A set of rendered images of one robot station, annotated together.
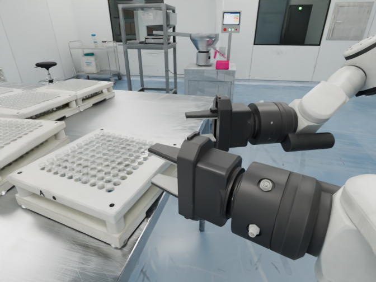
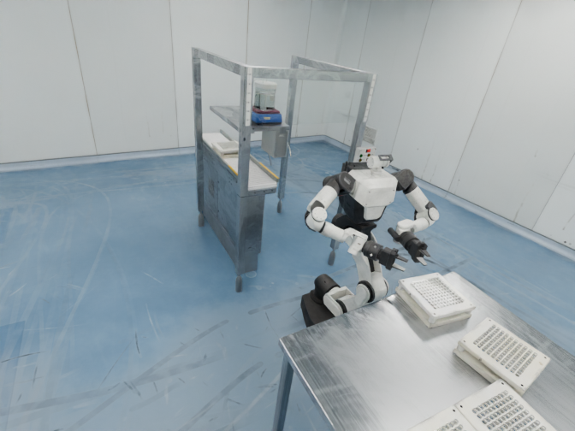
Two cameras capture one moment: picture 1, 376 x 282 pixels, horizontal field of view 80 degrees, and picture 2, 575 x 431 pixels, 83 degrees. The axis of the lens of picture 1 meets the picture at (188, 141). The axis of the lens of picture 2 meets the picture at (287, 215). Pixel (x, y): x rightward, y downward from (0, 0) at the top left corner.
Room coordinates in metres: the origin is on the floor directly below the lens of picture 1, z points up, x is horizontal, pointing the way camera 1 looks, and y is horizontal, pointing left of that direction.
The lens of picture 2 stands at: (1.76, 0.44, 1.95)
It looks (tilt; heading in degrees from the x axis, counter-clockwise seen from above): 30 degrees down; 223
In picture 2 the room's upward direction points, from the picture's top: 7 degrees clockwise
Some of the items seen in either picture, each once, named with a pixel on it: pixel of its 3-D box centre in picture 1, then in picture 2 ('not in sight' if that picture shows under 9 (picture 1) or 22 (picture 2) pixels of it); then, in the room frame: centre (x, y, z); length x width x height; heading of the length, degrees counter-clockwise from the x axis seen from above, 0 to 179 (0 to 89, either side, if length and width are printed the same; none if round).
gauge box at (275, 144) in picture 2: not in sight; (274, 139); (0.15, -1.28, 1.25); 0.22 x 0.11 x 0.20; 75
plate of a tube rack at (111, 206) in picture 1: (106, 161); (435, 294); (0.40, 0.17, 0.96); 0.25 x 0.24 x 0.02; 157
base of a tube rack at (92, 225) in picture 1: (109, 179); (432, 301); (0.40, 0.17, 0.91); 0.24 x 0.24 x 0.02; 67
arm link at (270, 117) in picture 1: (243, 124); (382, 255); (0.43, -0.11, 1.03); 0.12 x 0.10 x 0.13; 99
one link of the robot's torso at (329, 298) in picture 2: not in sight; (341, 302); (0.14, -0.42, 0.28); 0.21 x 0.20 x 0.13; 78
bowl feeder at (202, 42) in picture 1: (208, 50); not in sight; (3.10, -0.27, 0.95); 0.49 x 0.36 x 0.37; 80
